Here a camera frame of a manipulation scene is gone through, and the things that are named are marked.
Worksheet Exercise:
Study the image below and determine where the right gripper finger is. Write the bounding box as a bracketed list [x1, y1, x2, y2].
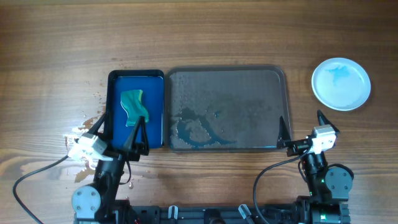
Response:
[317, 110, 340, 134]
[277, 116, 291, 143]

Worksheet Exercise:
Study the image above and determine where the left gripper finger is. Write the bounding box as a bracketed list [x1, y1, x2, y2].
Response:
[123, 116, 149, 152]
[88, 111, 111, 140]

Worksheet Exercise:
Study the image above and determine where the white plate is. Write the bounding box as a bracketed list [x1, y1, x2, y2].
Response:
[311, 57, 371, 111]

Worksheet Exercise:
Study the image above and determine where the green yellow sponge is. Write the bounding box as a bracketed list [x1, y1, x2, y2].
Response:
[121, 90, 149, 126]

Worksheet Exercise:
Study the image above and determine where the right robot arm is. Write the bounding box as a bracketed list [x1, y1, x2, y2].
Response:
[277, 111, 354, 224]

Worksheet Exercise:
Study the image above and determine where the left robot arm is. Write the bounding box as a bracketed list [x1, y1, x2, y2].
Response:
[68, 113, 149, 223]

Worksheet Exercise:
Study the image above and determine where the black tray with blue water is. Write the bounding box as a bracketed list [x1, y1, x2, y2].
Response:
[104, 70, 165, 149]

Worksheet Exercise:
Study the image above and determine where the dark brown serving tray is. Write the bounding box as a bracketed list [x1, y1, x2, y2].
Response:
[164, 65, 292, 153]

